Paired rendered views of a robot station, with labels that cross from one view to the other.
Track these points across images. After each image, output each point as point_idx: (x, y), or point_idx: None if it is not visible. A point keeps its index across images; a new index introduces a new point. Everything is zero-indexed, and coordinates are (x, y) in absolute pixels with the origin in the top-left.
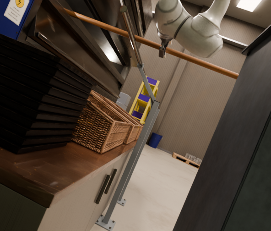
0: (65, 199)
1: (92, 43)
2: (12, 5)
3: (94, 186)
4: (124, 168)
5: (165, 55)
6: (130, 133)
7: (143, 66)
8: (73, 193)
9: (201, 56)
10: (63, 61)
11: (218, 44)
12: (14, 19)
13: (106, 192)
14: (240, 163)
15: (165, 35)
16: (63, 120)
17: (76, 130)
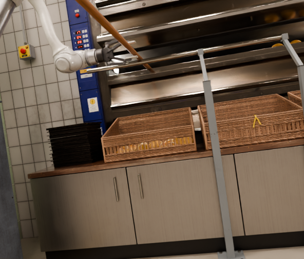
0: (43, 179)
1: (184, 67)
2: (90, 106)
3: (89, 182)
4: (238, 182)
5: (130, 57)
6: (204, 134)
7: (198, 52)
8: (51, 179)
9: (67, 73)
10: (48, 128)
11: (54, 64)
12: (95, 110)
13: (140, 197)
14: None
15: (89, 65)
16: (73, 149)
17: (89, 152)
